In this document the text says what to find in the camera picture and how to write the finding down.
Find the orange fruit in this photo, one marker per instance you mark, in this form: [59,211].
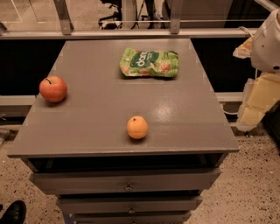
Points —
[137,127]

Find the metal railing frame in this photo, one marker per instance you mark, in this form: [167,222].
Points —
[78,19]

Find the green rice chip bag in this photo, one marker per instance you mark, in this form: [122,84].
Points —
[135,63]

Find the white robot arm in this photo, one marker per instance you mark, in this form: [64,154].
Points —
[265,49]

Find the grey drawer cabinet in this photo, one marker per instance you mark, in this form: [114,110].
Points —
[79,150]

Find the black office chair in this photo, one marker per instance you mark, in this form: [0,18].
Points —
[114,21]

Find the black shoe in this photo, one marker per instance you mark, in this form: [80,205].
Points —
[15,213]

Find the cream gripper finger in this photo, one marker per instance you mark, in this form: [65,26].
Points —
[259,96]
[243,51]

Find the red apple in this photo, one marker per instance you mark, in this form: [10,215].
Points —
[53,88]

